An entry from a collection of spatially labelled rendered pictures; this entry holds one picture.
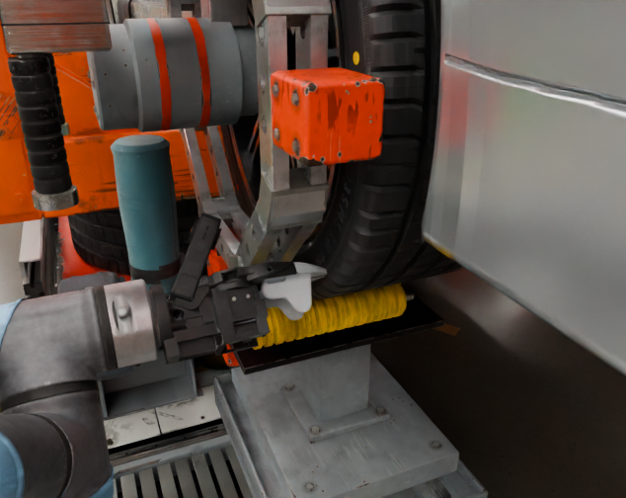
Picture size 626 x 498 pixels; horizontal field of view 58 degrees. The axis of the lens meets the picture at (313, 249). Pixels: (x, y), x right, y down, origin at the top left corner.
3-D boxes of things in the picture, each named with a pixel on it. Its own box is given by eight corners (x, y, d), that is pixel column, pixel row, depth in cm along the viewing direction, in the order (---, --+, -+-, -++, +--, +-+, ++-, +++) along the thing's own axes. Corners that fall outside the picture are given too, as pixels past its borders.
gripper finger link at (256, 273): (290, 284, 69) (221, 297, 66) (286, 270, 70) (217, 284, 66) (300, 271, 65) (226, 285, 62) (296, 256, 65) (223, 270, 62)
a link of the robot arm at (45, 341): (-4, 409, 60) (-15, 318, 62) (120, 380, 64) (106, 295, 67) (-26, 402, 51) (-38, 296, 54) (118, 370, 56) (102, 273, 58)
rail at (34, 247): (74, 337, 140) (57, 257, 131) (33, 346, 137) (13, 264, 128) (60, 129, 348) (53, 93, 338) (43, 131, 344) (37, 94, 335)
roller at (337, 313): (420, 318, 89) (423, 286, 87) (238, 362, 79) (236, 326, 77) (401, 301, 94) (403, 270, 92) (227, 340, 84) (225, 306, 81)
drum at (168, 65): (270, 131, 76) (266, 18, 70) (102, 147, 69) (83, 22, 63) (240, 113, 88) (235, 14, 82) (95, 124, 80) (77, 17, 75)
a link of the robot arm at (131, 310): (106, 299, 67) (101, 272, 58) (148, 291, 68) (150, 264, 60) (118, 374, 64) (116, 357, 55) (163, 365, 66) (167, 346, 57)
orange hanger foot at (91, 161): (281, 189, 135) (277, 35, 121) (41, 220, 117) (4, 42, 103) (260, 170, 149) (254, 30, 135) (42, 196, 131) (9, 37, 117)
